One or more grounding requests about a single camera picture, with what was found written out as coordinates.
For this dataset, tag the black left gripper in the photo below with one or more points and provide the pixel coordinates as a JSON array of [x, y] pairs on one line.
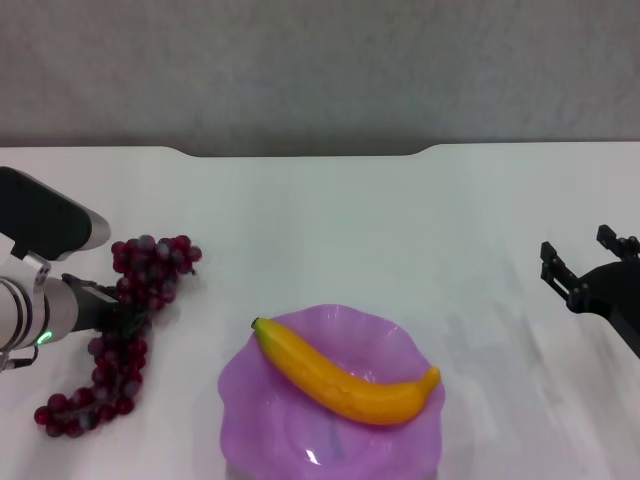
[[92, 305]]

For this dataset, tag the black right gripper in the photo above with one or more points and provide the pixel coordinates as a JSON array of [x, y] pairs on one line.
[[607, 290]]

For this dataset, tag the dark red grape bunch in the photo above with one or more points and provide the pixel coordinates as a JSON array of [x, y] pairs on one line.
[[145, 280]]

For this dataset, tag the yellow banana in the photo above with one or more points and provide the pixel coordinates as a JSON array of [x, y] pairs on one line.
[[340, 385]]

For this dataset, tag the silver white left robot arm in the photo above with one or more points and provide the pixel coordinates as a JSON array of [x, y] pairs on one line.
[[30, 315]]

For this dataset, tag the purple translucent wavy bowl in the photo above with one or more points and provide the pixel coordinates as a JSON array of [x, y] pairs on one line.
[[260, 410]]

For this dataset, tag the black silver wrist camera box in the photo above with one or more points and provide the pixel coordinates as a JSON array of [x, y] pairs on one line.
[[40, 220]]

